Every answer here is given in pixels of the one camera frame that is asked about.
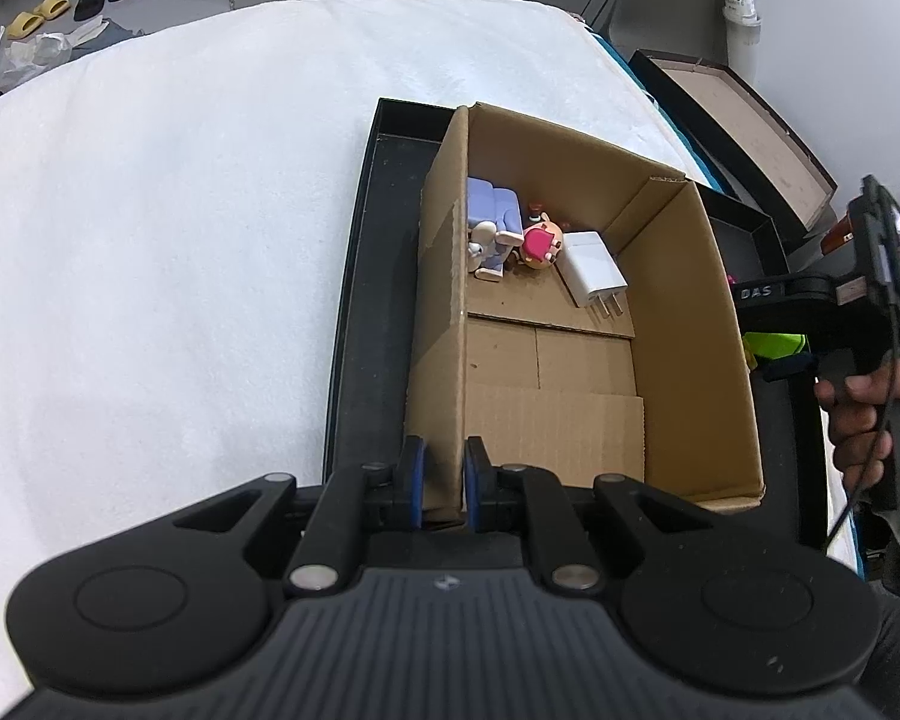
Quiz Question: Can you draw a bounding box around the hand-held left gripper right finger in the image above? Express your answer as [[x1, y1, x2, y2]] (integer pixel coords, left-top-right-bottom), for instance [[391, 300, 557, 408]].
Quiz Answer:
[[465, 435, 721, 595]]

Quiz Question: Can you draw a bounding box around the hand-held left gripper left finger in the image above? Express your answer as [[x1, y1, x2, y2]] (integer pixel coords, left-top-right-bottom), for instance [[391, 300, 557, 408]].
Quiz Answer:
[[169, 435, 427, 595]]

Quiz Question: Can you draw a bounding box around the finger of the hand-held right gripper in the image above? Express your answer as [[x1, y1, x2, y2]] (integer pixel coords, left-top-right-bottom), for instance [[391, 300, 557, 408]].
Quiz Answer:
[[763, 355, 823, 386]]

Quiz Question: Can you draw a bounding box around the green cube toy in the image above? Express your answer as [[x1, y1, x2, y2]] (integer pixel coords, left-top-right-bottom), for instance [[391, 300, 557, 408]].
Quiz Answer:
[[745, 331, 809, 371]]

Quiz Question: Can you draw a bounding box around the brown cardboard box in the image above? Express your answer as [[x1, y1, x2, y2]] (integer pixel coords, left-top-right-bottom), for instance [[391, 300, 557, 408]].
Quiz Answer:
[[405, 101, 766, 527]]

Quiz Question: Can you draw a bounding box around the black shallow tray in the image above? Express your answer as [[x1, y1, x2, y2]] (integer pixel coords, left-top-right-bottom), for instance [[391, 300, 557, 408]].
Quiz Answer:
[[322, 96, 830, 565]]

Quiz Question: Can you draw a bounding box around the white plug charger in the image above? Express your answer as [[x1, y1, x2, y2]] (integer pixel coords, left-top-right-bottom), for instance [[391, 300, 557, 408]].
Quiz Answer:
[[559, 231, 630, 320]]

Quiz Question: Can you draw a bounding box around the small brown-haired doll figure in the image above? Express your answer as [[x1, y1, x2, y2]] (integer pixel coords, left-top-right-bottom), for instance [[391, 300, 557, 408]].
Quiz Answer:
[[514, 201, 568, 272]]

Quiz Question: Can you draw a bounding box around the purple and white toy figure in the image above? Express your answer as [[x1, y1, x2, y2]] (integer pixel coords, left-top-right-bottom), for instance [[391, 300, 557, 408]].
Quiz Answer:
[[465, 178, 525, 281]]

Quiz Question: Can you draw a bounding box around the person's right hand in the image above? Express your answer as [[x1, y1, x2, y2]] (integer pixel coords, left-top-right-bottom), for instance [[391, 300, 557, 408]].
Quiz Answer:
[[814, 361, 900, 497]]

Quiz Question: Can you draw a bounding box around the red box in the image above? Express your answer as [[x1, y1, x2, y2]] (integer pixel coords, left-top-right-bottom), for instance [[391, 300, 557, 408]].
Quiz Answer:
[[821, 221, 864, 253]]

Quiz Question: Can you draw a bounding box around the black box lid brown inside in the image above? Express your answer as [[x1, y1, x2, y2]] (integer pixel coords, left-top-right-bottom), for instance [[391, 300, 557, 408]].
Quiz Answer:
[[626, 49, 839, 235]]

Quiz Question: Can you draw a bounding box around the white canister yellow cap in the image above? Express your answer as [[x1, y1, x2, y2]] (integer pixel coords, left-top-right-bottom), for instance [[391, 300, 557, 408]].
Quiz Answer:
[[718, 0, 764, 92]]

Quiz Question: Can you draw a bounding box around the grey cloth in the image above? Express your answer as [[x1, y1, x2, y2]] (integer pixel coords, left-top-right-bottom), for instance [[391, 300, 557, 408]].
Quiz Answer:
[[67, 15, 146, 62]]

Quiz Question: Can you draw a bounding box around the white plastic bag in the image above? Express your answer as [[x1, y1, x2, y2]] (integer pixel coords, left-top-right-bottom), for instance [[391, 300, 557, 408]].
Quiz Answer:
[[0, 24, 73, 95]]

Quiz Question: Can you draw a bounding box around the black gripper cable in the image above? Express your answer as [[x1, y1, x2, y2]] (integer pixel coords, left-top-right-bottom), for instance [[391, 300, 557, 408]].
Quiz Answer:
[[821, 187, 900, 550]]

